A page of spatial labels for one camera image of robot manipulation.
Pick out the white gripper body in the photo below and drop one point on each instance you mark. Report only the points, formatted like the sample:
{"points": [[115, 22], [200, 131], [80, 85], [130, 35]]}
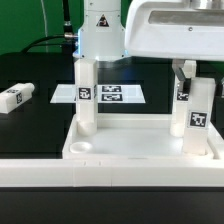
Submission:
{"points": [[176, 29]]}

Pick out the white desk top tray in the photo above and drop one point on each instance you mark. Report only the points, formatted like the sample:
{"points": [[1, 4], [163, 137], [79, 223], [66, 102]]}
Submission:
{"points": [[134, 136]]}

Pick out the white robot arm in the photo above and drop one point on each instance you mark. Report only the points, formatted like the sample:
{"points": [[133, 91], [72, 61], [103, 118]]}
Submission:
{"points": [[102, 36]]}

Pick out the white L-shaped fence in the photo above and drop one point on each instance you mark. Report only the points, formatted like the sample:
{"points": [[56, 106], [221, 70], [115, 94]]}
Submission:
{"points": [[196, 171]]}

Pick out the fiducial marker sheet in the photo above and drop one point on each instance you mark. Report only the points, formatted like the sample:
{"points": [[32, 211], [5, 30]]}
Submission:
{"points": [[107, 93]]}

